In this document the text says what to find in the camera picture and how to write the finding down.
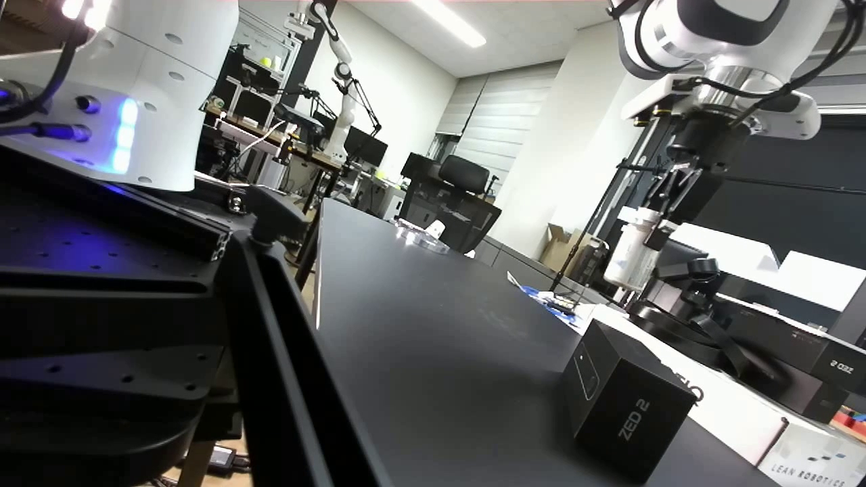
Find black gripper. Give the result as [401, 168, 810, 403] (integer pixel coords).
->
[641, 116, 758, 254]

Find white plastic bottle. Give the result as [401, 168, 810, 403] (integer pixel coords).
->
[601, 203, 676, 295]

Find black tripod stand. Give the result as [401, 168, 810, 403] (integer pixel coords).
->
[549, 156, 656, 295]

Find black device on box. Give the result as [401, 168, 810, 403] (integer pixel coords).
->
[637, 241, 725, 335]

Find brown cardboard box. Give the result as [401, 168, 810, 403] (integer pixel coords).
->
[539, 219, 591, 276]

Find blue white flat packet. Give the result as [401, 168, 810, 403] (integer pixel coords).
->
[500, 268, 581, 321]

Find grey window blinds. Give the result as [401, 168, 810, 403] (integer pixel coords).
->
[435, 61, 564, 187]

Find black flat equipment box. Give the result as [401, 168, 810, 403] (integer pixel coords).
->
[631, 294, 866, 425]

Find black office chair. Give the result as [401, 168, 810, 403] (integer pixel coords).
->
[431, 153, 503, 257]
[398, 150, 440, 229]

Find long ceiling light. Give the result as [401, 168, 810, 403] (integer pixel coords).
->
[409, 0, 489, 53]

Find white box with grey print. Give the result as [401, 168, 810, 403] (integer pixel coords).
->
[756, 414, 866, 487]

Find black computer monitor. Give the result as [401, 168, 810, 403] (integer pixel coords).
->
[342, 124, 392, 172]

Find black perforated mounting platform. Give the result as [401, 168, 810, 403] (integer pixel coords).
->
[0, 145, 381, 487]

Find black cardboard camera box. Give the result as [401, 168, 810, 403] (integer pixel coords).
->
[555, 317, 697, 487]

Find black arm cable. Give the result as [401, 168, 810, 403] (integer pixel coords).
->
[738, 0, 866, 120]

